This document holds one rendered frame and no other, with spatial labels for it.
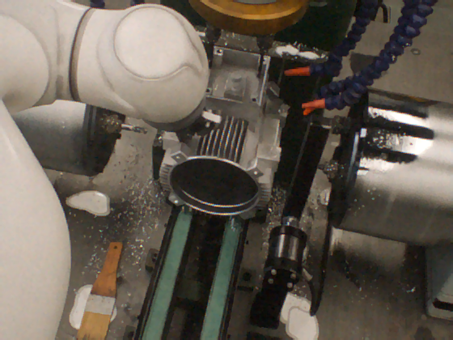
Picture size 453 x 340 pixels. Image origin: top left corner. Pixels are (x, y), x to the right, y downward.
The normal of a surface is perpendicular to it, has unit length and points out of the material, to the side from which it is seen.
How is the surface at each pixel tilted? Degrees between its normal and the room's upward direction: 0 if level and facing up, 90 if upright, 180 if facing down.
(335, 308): 0
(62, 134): 66
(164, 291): 0
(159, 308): 0
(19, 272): 40
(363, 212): 81
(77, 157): 85
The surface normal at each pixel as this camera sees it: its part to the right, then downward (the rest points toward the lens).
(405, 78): 0.09, -0.61
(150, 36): 0.04, -0.18
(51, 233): 0.75, -0.63
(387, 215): -0.17, 0.66
